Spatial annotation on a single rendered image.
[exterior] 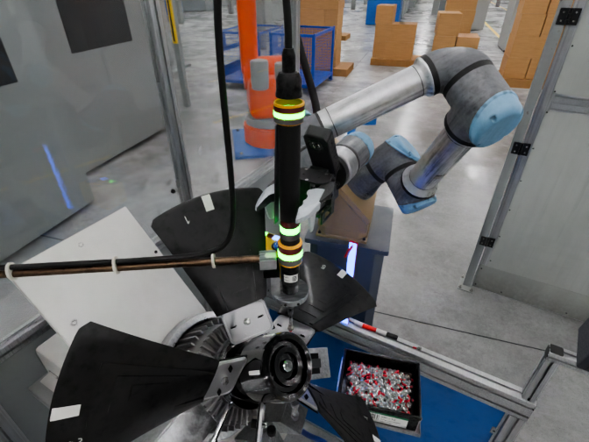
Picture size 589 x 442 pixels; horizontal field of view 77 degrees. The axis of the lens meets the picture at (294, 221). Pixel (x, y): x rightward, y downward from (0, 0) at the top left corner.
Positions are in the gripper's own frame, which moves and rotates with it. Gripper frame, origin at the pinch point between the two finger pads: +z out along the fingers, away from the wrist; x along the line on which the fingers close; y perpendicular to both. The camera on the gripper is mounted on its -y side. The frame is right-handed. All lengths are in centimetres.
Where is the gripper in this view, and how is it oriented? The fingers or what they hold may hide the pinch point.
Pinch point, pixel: (279, 207)
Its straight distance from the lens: 57.5
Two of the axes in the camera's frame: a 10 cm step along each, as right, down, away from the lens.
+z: -4.9, 4.8, -7.3
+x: -8.7, -2.8, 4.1
